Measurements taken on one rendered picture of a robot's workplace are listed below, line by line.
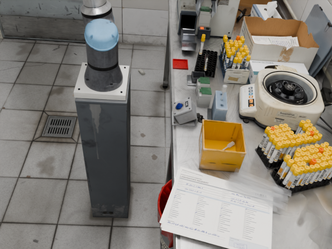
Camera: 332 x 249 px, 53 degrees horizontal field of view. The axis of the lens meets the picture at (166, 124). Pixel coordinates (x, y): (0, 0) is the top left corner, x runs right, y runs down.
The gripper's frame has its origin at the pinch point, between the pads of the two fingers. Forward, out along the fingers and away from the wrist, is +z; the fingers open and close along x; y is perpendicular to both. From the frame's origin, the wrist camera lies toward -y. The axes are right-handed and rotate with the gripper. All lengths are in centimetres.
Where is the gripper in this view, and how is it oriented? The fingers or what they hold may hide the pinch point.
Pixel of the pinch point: (205, 13)
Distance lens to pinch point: 146.7
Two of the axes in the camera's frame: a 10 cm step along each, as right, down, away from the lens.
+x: 10.0, 0.8, 0.3
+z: -0.8, 7.1, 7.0
